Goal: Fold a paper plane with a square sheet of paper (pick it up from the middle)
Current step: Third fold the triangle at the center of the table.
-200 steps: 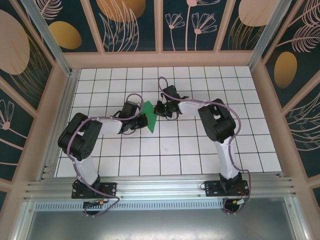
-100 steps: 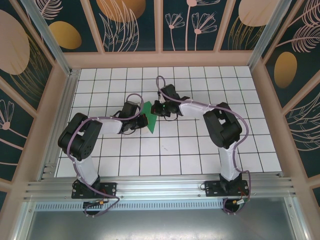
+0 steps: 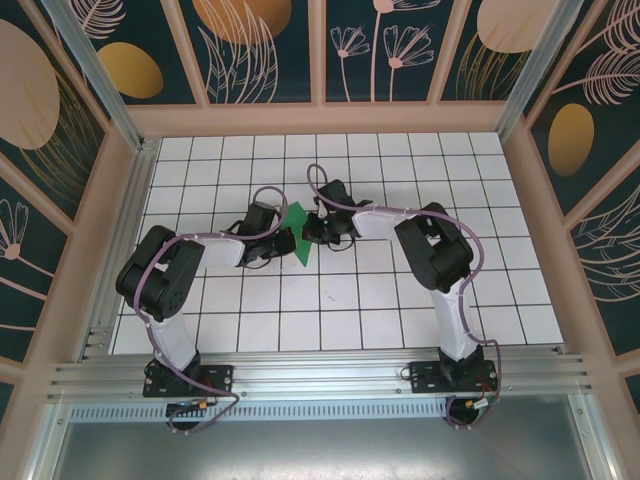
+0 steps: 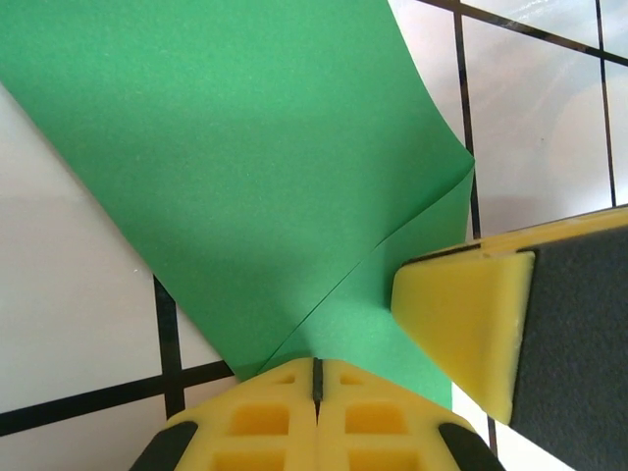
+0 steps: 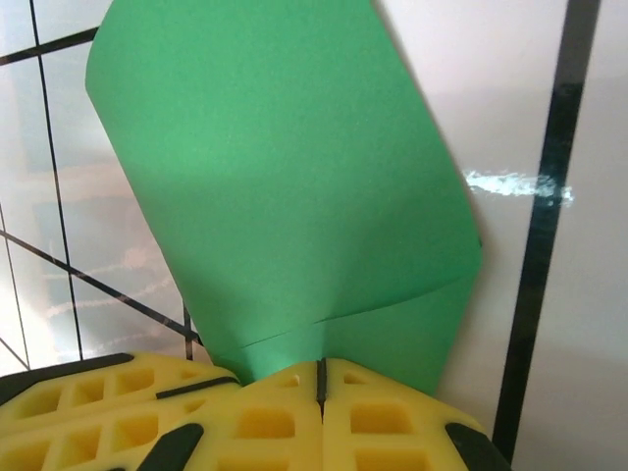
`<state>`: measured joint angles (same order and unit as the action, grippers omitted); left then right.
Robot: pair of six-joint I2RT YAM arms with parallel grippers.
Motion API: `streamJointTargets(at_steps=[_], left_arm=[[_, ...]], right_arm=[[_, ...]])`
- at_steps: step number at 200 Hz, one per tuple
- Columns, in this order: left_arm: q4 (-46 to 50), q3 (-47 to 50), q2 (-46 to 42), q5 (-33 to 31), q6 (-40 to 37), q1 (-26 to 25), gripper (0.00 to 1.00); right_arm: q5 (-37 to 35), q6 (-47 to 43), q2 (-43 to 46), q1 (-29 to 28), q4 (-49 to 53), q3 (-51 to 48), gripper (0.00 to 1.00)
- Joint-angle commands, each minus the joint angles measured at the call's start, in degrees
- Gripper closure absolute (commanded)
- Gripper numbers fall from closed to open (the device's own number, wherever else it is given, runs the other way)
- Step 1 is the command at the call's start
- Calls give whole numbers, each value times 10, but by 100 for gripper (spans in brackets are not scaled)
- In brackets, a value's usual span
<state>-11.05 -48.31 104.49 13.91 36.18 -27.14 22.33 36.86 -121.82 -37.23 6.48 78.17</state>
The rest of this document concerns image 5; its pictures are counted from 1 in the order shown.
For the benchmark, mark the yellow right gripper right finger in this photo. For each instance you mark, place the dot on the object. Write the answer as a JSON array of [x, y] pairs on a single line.
[[382, 422]]

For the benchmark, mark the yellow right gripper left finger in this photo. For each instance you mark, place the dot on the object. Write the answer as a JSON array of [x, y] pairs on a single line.
[[265, 427]]

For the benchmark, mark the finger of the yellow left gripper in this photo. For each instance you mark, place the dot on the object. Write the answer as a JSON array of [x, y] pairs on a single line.
[[73, 417]]

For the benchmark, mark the green square paper sheet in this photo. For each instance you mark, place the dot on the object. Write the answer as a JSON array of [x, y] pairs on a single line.
[[275, 172]]

